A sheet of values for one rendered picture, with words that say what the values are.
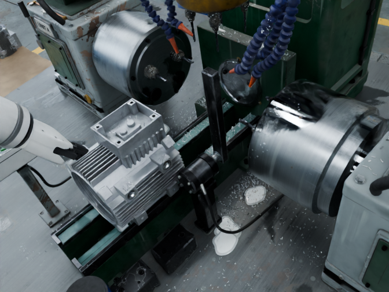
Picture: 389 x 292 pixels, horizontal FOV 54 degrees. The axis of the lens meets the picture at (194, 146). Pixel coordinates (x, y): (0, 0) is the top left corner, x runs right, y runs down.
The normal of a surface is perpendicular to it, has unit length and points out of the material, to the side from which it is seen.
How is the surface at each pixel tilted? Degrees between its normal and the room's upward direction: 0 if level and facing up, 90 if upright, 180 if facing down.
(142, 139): 90
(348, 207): 90
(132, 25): 9
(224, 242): 0
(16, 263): 0
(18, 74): 0
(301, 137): 40
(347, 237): 90
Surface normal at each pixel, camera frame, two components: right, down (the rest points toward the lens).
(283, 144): -0.63, 0.02
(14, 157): 0.55, 0.08
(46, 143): 0.71, 0.31
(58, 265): -0.14, -0.68
